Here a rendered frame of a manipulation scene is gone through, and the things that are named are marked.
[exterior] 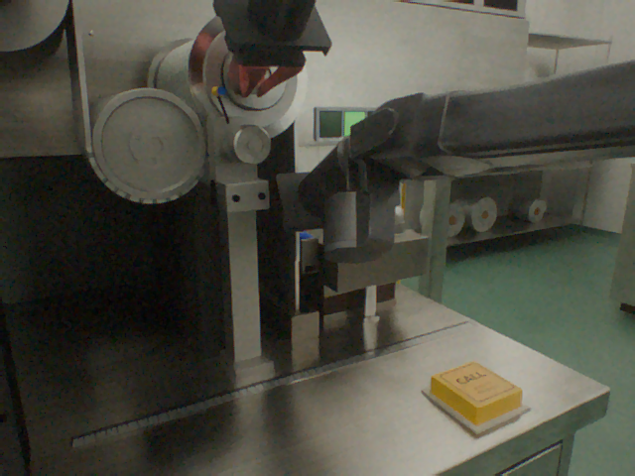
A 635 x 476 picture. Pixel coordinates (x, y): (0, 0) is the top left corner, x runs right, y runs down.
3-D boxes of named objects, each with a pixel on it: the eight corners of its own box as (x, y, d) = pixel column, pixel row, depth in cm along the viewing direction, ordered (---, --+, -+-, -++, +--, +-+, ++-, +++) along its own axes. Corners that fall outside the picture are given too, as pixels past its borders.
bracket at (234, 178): (237, 384, 55) (223, 117, 47) (220, 359, 60) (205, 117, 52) (275, 372, 57) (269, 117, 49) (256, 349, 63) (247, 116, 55)
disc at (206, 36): (185, 134, 52) (192, -8, 49) (184, 133, 53) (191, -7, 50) (300, 147, 60) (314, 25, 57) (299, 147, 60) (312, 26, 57)
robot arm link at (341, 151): (391, 136, 48) (342, 122, 46) (393, 196, 46) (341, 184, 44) (358, 164, 54) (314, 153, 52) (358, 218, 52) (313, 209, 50)
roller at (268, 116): (201, 120, 52) (208, 11, 50) (157, 118, 74) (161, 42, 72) (292, 133, 58) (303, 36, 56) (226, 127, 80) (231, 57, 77)
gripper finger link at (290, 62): (284, 116, 52) (314, 52, 44) (222, 119, 48) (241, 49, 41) (266, 69, 54) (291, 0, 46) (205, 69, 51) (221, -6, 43)
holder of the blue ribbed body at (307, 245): (302, 274, 65) (302, 240, 64) (245, 237, 85) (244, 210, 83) (321, 270, 67) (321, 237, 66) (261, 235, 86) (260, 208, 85)
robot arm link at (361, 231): (450, 136, 46) (395, 100, 41) (459, 246, 42) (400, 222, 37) (361, 176, 55) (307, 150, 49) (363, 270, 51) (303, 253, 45)
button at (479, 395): (476, 428, 47) (478, 408, 46) (429, 393, 53) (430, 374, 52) (522, 408, 50) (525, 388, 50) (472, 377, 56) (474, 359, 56)
